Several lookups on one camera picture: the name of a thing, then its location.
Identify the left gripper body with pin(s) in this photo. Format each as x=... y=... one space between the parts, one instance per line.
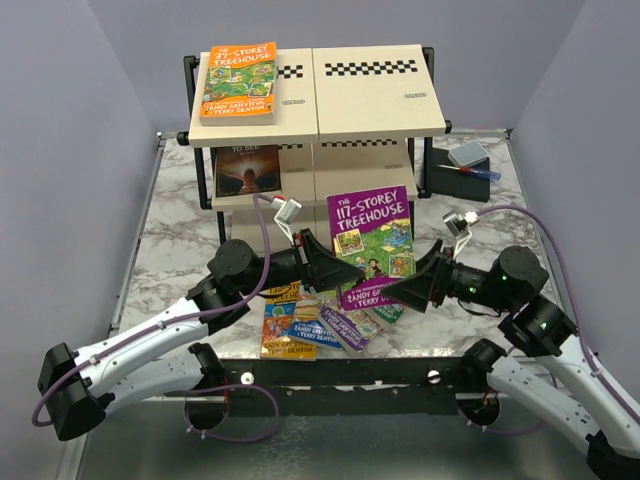
x=301 y=262

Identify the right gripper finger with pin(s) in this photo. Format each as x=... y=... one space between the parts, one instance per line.
x=426 y=266
x=417 y=292

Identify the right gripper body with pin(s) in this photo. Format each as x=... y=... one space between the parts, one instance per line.
x=446 y=273

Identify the green 104-Storey Treehouse book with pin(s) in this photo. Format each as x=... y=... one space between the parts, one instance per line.
x=386 y=316

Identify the purple 117-Storey Treehouse book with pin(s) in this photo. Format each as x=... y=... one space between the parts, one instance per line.
x=371 y=230

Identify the dark Three Days To See book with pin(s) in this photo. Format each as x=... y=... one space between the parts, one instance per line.
x=245 y=170

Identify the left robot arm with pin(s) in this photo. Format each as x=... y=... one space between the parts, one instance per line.
x=80 y=387

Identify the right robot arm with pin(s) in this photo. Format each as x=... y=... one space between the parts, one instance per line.
x=584 y=411

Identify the yellow 130-Storey Treehouse book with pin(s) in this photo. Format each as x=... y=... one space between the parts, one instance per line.
x=276 y=342

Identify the blue 91-Storey Treehouse book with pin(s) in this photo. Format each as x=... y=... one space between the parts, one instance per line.
x=306 y=325

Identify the lilac Treehouse book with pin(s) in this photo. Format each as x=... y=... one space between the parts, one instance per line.
x=354 y=330

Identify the black box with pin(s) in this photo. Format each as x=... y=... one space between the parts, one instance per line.
x=442 y=179

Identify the red blue screwdriver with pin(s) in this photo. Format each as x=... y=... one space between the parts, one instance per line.
x=474 y=172

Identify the grey small case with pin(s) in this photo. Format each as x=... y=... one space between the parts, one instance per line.
x=469 y=154

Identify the beige three-tier shelf rack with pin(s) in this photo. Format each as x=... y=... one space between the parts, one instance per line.
x=346 y=119

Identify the orange 39-Storey Treehouse book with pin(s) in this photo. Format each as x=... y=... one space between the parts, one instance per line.
x=239 y=86

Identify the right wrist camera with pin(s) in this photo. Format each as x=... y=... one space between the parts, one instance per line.
x=459 y=223

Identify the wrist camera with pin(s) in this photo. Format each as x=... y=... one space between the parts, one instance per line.
x=459 y=223
x=286 y=210

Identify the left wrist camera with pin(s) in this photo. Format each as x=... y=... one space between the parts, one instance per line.
x=286 y=210

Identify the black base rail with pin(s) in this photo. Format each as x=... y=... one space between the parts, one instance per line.
x=345 y=387

